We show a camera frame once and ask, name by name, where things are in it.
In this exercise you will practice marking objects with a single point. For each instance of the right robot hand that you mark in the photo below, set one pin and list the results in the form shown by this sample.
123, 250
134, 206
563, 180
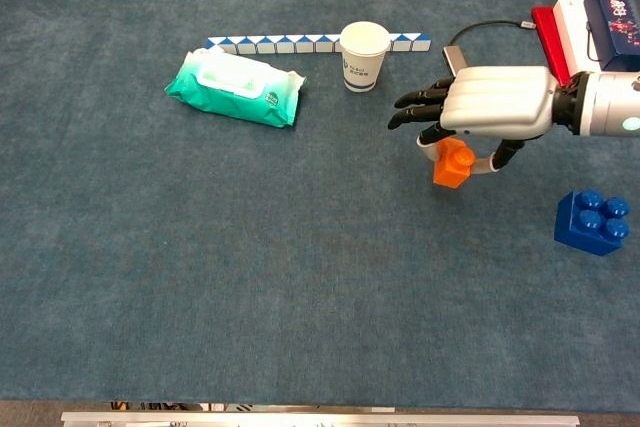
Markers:
495, 102

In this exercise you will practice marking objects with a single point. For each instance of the orange toy brick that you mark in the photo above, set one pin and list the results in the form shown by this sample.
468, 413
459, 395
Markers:
452, 164

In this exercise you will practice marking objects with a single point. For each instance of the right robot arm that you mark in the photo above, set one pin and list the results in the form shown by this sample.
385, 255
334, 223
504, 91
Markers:
600, 103

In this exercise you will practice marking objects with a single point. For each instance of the blue toy brick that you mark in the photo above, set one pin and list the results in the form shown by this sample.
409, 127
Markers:
591, 223

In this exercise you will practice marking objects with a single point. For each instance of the grey USB hub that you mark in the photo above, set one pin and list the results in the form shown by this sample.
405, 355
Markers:
454, 59

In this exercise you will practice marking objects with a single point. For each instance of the red white box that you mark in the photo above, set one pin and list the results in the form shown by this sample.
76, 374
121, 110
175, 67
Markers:
560, 37

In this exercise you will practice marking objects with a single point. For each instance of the white paper cup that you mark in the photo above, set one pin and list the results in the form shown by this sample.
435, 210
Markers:
363, 57

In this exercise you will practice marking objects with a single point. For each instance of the dark blue printed box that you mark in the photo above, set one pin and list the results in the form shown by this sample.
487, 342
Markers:
616, 26

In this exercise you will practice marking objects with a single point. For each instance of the blue white snake puzzle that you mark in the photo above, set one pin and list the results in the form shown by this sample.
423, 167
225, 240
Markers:
280, 43

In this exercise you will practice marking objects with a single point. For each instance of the green wet wipes pack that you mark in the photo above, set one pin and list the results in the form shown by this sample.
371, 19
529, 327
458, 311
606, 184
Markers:
235, 89

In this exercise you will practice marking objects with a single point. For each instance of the aluminium frame rail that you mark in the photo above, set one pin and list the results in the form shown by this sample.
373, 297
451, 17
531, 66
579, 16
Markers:
320, 419

